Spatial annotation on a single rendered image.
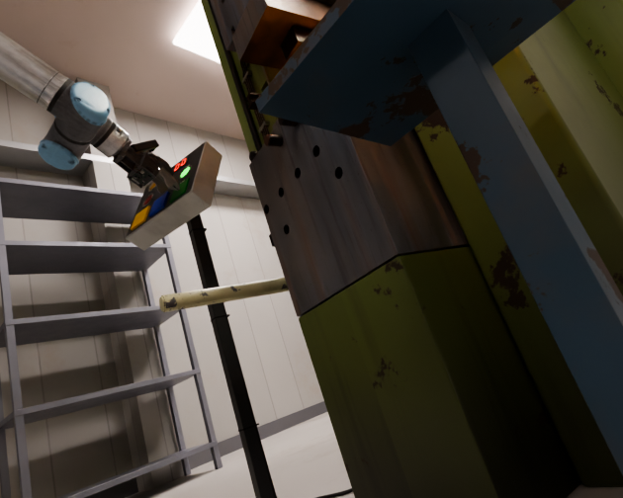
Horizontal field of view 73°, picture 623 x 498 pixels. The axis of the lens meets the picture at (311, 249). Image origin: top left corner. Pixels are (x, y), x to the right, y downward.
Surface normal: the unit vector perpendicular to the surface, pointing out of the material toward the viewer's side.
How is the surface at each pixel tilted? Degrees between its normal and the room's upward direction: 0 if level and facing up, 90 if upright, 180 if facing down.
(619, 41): 90
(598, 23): 90
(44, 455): 90
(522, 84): 90
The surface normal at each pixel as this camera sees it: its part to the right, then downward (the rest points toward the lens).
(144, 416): 0.67, -0.43
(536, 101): -0.81, 0.08
